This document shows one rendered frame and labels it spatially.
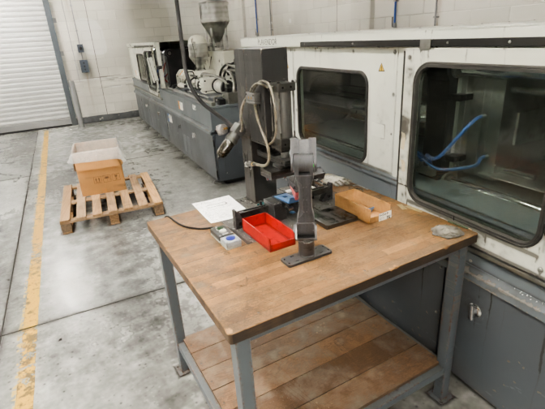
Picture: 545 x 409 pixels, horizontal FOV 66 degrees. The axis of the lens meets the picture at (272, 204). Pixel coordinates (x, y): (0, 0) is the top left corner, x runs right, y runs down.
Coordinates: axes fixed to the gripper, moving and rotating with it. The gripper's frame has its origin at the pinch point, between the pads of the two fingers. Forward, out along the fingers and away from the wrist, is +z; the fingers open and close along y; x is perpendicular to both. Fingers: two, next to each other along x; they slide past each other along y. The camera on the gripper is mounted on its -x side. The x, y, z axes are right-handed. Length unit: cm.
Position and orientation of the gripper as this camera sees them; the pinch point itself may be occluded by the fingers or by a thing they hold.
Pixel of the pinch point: (296, 198)
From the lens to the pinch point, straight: 187.8
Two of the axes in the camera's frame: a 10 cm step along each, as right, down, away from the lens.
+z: -1.5, 7.0, 6.9
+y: -4.7, -6.7, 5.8
